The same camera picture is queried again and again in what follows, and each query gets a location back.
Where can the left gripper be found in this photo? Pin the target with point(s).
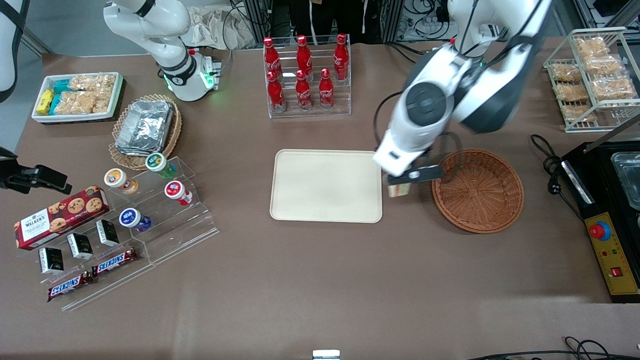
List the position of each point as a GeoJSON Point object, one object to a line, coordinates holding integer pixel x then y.
{"type": "Point", "coordinates": [426, 157]}

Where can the flat tan wicker basket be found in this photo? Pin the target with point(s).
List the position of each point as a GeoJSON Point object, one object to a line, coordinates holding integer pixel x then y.
{"type": "Point", "coordinates": [172, 135]}

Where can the steel pan in machine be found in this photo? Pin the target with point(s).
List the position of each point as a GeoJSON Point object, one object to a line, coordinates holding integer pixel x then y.
{"type": "Point", "coordinates": [629, 175]}

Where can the teal snack packet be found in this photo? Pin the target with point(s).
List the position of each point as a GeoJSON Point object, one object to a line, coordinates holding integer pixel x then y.
{"type": "Point", "coordinates": [62, 86]}
{"type": "Point", "coordinates": [55, 104]}

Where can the blue lid cup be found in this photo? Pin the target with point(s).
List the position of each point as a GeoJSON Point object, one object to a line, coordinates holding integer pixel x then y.
{"type": "Point", "coordinates": [132, 218]}

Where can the short steel bar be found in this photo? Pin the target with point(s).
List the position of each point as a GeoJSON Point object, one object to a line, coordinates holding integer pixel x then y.
{"type": "Point", "coordinates": [577, 182]}

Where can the yellow control panel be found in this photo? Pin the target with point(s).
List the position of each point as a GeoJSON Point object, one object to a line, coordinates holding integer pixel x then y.
{"type": "Point", "coordinates": [617, 250]}

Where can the black sealing machine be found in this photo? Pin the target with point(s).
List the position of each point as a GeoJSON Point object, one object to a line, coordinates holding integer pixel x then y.
{"type": "Point", "coordinates": [607, 200]}

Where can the crumpled white cloth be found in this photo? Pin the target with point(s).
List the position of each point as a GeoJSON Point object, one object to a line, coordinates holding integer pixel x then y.
{"type": "Point", "coordinates": [215, 27]}

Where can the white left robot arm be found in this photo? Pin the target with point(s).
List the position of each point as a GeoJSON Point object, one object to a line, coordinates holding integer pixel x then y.
{"type": "Point", "coordinates": [440, 70]}

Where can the stack of foil containers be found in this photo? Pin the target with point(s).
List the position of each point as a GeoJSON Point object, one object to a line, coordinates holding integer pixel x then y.
{"type": "Point", "coordinates": [145, 125]}

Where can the red cola bottle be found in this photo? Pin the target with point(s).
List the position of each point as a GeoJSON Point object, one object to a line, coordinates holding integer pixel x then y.
{"type": "Point", "coordinates": [341, 55]}
{"type": "Point", "coordinates": [275, 92]}
{"type": "Point", "coordinates": [303, 52]}
{"type": "Point", "coordinates": [326, 90]}
{"type": "Point", "coordinates": [271, 55]}
{"type": "Point", "coordinates": [303, 91]}

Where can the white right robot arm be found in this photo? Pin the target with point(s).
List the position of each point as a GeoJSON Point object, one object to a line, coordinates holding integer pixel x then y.
{"type": "Point", "coordinates": [150, 25]}

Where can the small black box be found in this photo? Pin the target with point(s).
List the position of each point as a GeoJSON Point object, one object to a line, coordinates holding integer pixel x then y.
{"type": "Point", "coordinates": [51, 260]}
{"type": "Point", "coordinates": [80, 246]}
{"type": "Point", "coordinates": [107, 232]}

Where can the yellow snack packet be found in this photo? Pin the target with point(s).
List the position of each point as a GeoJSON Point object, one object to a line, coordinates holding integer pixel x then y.
{"type": "Point", "coordinates": [45, 101]}

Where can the cream rectangular plastic tray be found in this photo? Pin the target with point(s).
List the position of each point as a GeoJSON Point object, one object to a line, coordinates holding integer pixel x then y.
{"type": "Point", "coordinates": [325, 185]}

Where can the red emergency stop button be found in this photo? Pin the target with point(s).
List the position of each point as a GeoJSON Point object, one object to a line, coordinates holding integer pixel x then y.
{"type": "Point", "coordinates": [599, 230]}

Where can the triangle sandwich with red filling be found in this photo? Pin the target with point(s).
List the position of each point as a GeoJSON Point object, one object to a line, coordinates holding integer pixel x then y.
{"type": "Point", "coordinates": [400, 191]}

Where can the dark grey left wrist camera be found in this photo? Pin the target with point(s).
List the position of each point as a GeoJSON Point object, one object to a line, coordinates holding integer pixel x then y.
{"type": "Point", "coordinates": [425, 174]}

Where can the white rectangular snack bin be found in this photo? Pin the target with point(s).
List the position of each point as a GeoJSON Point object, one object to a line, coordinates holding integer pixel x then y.
{"type": "Point", "coordinates": [77, 118]}

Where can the red Walkers cookie box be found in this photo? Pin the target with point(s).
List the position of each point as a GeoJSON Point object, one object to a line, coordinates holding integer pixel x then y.
{"type": "Point", "coordinates": [55, 220]}

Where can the clear bag of fried snacks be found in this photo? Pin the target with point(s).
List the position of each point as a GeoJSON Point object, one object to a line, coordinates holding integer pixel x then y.
{"type": "Point", "coordinates": [603, 64]}
{"type": "Point", "coordinates": [580, 114]}
{"type": "Point", "coordinates": [613, 88]}
{"type": "Point", "coordinates": [566, 72]}
{"type": "Point", "coordinates": [572, 92]}
{"type": "Point", "coordinates": [591, 46]}

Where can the orange lid cup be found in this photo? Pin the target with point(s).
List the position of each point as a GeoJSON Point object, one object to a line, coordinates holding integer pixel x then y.
{"type": "Point", "coordinates": [117, 179]}

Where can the red rocker switch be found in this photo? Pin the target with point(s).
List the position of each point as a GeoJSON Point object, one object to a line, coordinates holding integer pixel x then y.
{"type": "Point", "coordinates": [616, 272]}

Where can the long thin metal bar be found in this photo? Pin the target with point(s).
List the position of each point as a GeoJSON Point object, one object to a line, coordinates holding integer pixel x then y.
{"type": "Point", "coordinates": [612, 134]}

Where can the round brown wicker basket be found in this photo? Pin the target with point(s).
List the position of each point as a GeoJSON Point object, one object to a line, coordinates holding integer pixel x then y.
{"type": "Point", "coordinates": [477, 192]}

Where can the clear acrylic stepped stand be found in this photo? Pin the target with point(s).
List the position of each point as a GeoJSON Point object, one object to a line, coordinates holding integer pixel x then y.
{"type": "Point", "coordinates": [180, 235]}

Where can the clear acrylic bottle rack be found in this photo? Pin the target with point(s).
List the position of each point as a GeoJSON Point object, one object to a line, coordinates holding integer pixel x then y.
{"type": "Point", "coordinates": [310, 114]}

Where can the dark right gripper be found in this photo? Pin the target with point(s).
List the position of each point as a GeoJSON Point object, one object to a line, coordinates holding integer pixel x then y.
{"type": "Point", "coordinates": [16, 178]}

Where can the Snickers bar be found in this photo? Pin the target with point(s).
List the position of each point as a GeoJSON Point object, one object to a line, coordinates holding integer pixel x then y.
{"type": "Point", "coordinates": [116, 261]}
{"type": "Point", "coordinates": [70, 285]}

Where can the red lid cup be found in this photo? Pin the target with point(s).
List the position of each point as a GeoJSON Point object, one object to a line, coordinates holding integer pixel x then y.
{"type": "Point", "coordinates": [176, 191]}

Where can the clear bag of crackers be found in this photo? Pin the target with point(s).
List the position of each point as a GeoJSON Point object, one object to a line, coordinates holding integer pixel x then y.
{"type": "Point", "coordinates": [94, 82]}
{"type": "Point", "coordinates": [77, 103]}

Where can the green lid cup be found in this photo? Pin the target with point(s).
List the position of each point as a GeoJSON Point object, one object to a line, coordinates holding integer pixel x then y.
{"type": "Point", "coordinates": [157, 163]}

